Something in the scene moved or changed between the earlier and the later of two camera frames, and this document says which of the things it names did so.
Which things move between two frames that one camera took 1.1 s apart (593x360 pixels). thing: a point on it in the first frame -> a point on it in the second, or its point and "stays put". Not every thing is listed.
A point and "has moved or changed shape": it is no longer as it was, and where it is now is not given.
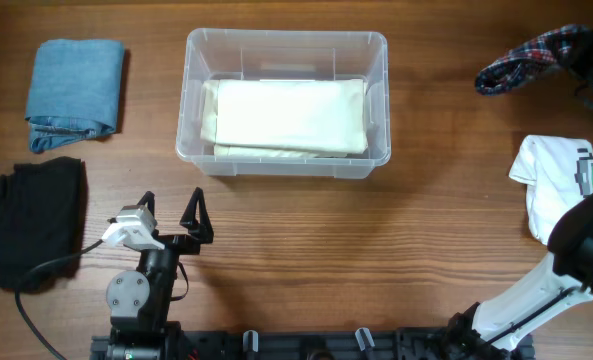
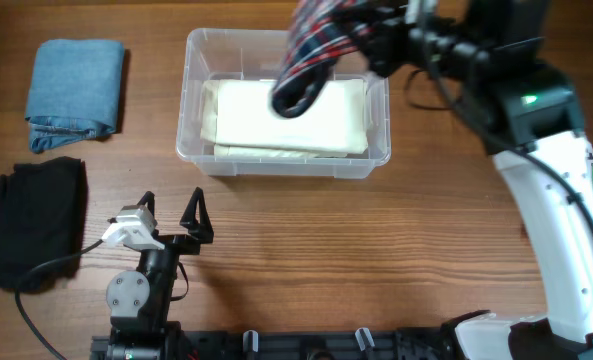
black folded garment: (35, 215) stays put
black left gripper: (201, 231) stays put
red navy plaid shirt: (504, 71) has moved or changed shape
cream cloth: (305, 118) stays put
